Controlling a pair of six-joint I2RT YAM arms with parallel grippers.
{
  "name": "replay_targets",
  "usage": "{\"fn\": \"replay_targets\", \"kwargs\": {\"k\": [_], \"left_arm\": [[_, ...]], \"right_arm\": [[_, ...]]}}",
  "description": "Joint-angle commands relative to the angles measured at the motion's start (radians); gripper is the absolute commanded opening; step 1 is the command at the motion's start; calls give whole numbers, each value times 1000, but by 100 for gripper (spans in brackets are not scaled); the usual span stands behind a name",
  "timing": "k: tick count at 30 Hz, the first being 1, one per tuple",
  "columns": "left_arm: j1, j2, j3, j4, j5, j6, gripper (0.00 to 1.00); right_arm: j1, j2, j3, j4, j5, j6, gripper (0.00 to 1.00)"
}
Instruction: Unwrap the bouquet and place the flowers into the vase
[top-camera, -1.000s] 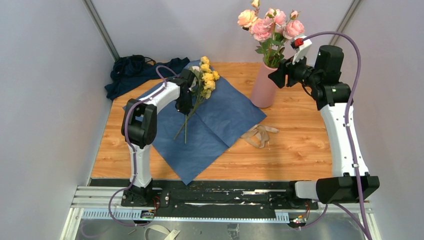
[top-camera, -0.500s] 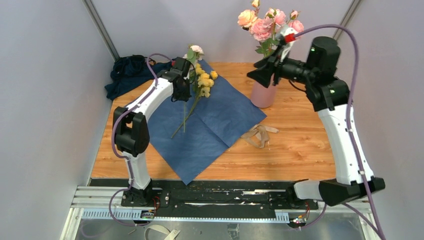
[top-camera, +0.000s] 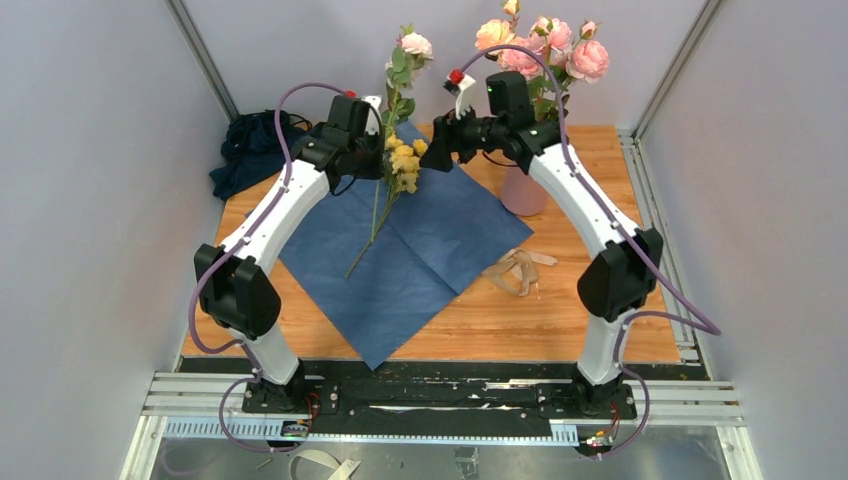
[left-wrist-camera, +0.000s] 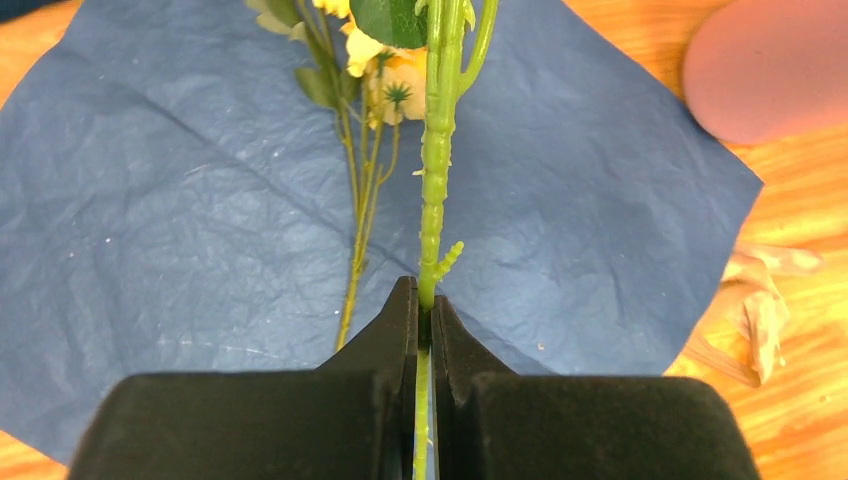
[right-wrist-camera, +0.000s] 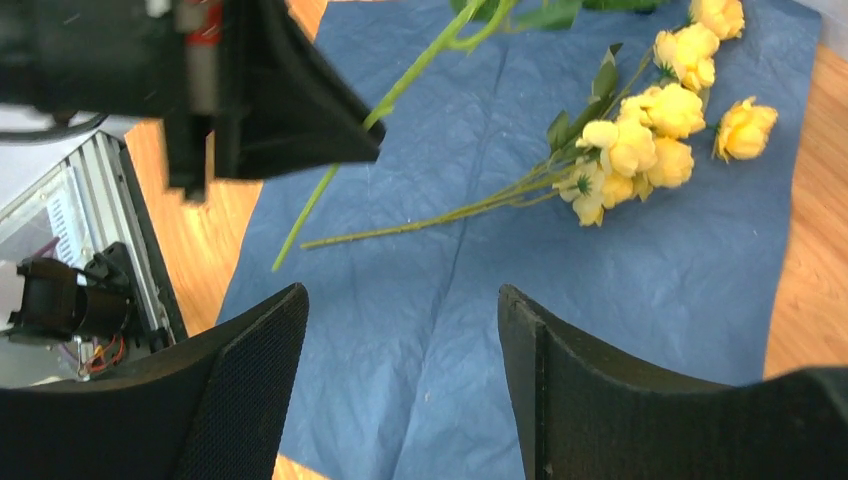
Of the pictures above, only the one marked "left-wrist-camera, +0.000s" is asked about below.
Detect pink cylindrical vase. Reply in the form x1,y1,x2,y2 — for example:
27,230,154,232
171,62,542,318
681,0,847,145

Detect tan ribbon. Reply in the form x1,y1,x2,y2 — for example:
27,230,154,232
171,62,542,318
682,241,824,388

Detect blue wrapping paper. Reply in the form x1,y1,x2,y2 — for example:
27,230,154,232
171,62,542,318
1,1,762,463

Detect flower bouquet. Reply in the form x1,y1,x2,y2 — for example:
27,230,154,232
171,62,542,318
247,0,426,350

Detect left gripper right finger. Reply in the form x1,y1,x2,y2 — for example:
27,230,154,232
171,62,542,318
431,297,760,480

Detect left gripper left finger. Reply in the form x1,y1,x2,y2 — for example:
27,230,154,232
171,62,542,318
68,277,418,480

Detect dark navy cloth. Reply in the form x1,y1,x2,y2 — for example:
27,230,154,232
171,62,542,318
0,0,61,23

